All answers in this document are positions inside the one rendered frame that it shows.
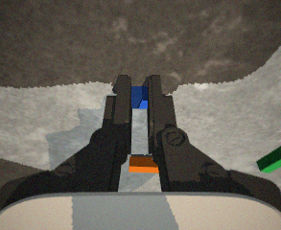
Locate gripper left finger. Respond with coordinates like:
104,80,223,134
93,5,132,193
0,75,132,211

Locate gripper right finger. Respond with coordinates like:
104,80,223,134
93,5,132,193
147,75,281,212

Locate green rod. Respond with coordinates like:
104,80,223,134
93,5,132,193
256,147,281,173

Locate small blue block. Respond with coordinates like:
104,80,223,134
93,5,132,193
131,86,148,109

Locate orange rod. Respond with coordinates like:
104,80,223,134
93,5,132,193
129,156,159,173

